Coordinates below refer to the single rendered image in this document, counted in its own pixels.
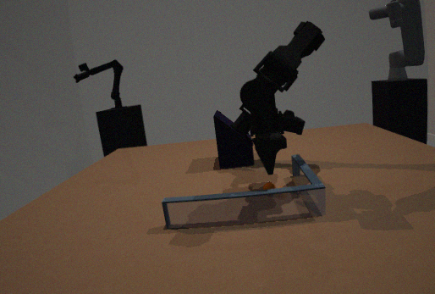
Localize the brown ball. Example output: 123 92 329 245
263 182 276 190

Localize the clear low wall corner with blue edges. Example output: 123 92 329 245
164 158 326 229

